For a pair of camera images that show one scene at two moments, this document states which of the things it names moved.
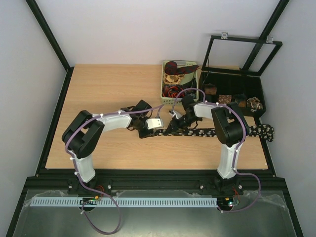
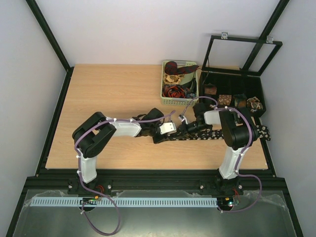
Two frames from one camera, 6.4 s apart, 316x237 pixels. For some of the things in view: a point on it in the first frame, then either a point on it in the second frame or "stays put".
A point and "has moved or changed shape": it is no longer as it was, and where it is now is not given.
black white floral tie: [266, 131] has moved or changed shape
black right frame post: [270, 23] stays put
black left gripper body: [142, 134] -> [156, 139]
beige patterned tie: [173, 79] stays put
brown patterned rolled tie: [253, 104] stays put
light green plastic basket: [177, 75] stays put
